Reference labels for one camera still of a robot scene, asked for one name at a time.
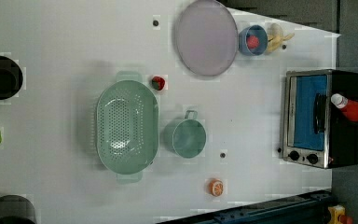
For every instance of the red ketchup bottle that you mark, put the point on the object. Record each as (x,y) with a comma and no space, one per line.
(348,108)

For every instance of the silver black toaster oven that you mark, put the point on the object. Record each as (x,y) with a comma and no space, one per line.
(315,132)

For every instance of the red strawberry on table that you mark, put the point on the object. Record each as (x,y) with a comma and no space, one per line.
(158,83)

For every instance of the green oval colander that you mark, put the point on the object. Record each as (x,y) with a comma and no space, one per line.
(127,131)

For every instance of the grey round plate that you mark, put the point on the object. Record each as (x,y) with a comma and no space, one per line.
(206,38)

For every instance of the orange slice toy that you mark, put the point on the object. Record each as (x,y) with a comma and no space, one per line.
(216,187)

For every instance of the strawberry in blue bowl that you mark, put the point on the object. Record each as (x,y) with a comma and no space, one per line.
(252,42)

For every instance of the small blue bowl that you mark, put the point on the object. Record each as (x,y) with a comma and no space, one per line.
(258,31)

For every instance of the peeled banana toy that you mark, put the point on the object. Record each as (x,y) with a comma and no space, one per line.
(276,37)

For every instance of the yellow red clamp object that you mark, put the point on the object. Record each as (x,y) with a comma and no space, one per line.
(338,215)

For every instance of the black round object lower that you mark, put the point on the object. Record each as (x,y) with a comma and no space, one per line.
(15,209)

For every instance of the green cup with handle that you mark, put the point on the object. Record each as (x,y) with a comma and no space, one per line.
(186,136)

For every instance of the blue metal frame rail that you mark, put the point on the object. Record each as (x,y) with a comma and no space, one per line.
(307,208)

